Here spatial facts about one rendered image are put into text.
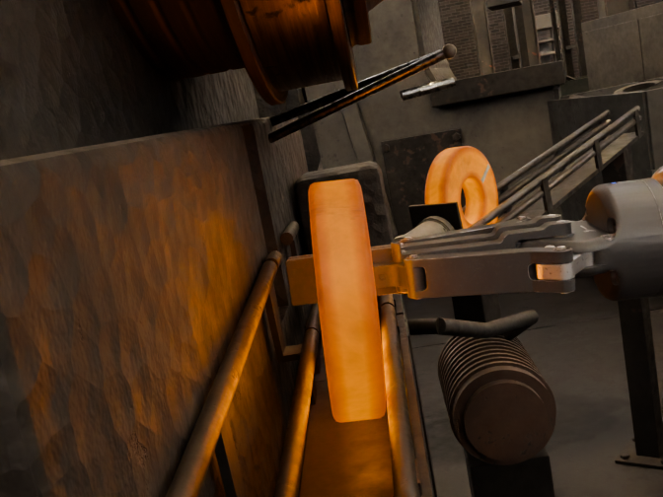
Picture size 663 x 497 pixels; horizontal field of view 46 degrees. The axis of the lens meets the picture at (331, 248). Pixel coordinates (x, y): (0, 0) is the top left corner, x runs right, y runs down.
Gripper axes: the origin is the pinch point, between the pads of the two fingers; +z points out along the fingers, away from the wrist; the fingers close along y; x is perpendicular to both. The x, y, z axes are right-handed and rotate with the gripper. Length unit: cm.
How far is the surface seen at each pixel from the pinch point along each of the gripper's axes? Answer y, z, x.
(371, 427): 0.6, -0.5, -11.0
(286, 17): 3.9, 1.7, 16.9
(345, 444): -1.2, 1.2, -11.2
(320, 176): 37.3, 3.1, 3.3
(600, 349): 186, -65, -74
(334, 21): 3.4, -1.5, 16.2
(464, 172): 60, -15, -1
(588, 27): 463, -146, 36
